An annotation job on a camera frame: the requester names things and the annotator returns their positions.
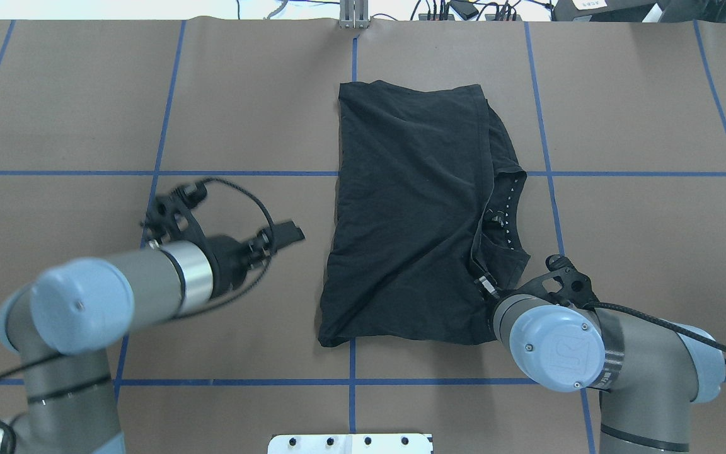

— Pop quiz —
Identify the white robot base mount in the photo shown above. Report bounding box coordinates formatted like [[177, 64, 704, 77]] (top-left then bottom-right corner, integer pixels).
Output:
[[267, 432, 434, 453]]

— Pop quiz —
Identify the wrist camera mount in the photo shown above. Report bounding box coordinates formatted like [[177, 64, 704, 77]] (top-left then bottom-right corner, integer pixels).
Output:
[[139, 181, 207, 245], [517, 255, 599, 310]]

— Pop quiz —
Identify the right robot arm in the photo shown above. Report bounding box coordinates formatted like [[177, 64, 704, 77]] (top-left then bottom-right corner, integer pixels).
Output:
[[487, 267, 726, 453]]

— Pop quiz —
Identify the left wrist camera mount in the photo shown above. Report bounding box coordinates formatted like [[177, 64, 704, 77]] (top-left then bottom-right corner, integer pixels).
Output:
[[139, 181, 207, 245]]

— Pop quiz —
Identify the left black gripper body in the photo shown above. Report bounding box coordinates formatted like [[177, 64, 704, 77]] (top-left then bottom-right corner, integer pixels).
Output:
[[205, 230, 273, 300]]

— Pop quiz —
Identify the black graphic t-shirt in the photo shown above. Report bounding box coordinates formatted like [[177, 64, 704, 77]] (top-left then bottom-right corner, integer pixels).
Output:
[[317, 81, 529, 347]]

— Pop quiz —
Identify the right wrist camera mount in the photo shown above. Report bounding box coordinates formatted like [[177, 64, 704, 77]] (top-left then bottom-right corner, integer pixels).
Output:
[[517, 255, 599, 310]]

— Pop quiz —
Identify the aluminium frame post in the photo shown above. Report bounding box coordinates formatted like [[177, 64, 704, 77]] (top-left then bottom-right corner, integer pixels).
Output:
[[338, 0, 371, 30]]

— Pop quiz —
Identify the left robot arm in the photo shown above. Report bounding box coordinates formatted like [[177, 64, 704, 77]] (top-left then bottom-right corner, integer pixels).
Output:
[[0, 219, 304, 453]]

